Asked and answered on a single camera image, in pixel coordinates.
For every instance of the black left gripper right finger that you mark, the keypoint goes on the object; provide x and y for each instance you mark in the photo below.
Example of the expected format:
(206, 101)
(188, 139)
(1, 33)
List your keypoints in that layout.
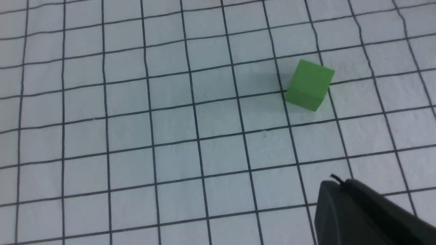
(397, 224)

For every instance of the green cube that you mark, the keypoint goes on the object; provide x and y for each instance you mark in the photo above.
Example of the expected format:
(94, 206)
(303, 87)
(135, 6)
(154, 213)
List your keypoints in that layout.
(309, 85)

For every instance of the white checkered tablecloth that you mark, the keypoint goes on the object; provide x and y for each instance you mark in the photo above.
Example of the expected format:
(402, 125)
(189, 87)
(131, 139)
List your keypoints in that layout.
(164, 122)

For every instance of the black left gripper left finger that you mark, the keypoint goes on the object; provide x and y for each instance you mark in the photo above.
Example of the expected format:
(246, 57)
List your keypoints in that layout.
(339, 220)

